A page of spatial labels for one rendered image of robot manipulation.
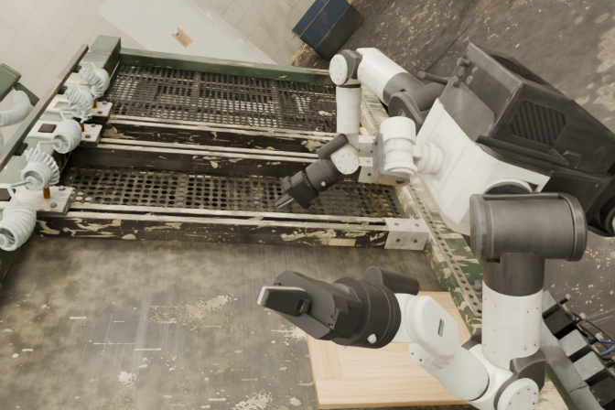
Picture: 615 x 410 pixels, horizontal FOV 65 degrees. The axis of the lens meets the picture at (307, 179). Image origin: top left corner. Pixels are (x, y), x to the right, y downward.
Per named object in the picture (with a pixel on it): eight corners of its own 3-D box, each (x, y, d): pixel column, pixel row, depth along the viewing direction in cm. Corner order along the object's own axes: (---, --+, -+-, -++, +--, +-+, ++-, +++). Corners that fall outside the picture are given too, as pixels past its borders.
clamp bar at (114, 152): (392, 187, 175) (410, 128, 162) (32, 165, 151) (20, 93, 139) (384, 172, 183) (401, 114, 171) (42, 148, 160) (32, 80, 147)
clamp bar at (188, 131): (380, 162, 189) (395, 106, 177) (48, 138, 166) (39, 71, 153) (373, 149, 198) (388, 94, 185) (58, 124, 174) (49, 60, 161)
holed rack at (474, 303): (486, 317, 121) (487, 315, 121) (475, 317, 120) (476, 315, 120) (350, 72, 257) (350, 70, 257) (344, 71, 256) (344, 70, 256)
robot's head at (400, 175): (420, 135, 89) (382, 128, 88) (424, 177, 85) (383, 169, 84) (406, 152, 95) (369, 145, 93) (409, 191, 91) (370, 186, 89)
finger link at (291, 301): (265, 282, 55) (305, 289, 59) (256, 308, 55) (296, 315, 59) (274, 286, 54) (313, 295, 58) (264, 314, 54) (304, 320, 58)
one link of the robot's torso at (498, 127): (575, 72, 106) (434, 23, 95) (699, 151, 78) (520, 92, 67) (502, 182, 120) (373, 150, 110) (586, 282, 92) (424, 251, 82)
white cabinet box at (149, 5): (311, 101, 502) (134, -43, 408) (275, 142, 516) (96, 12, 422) (299, 82, 554) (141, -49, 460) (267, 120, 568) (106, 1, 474)
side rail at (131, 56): (340, 96, 255) (344, 77, 250) (119, 74, 233) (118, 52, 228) (337, 91, 262) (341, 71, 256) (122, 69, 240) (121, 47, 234)
